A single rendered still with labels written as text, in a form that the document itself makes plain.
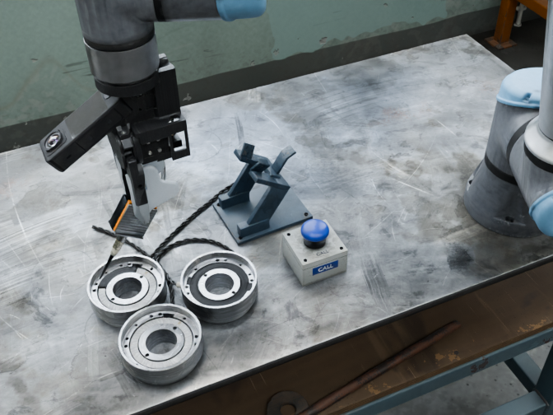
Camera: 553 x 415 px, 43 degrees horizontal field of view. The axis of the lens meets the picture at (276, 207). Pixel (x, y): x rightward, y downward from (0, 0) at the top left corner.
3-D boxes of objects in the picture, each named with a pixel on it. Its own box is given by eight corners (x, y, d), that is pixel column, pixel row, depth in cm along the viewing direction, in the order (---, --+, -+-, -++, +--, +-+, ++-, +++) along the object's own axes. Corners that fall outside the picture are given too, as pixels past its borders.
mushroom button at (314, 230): (308, 264, 100) (308, 240, 97) (295, 246, 103) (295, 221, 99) (332, 256, 101) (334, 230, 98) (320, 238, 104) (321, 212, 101)
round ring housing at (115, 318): (155, 336, 94) (151, 317, 92) (81, 326, 96) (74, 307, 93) (177, 277, 102) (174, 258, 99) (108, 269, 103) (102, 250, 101)
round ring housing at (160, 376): (196, 393, 88) (192, 374, 85) (113, 386, 89) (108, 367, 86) (211, 325, 96) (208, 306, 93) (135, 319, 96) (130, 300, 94)
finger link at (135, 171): (152, 208, 85) (138, 146, 80) (140, 212, 84) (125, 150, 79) (140, 189, 88) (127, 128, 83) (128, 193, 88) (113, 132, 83)
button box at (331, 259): (303, 287, 100) (303, 263, 97) (282, 254, 105) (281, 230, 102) (353, 269, 102) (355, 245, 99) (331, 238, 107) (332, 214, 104)
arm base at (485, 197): (521, 164, 119) (534, 115, 113) (583, 220, 109) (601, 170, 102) (444, 188, 115) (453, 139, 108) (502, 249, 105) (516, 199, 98)
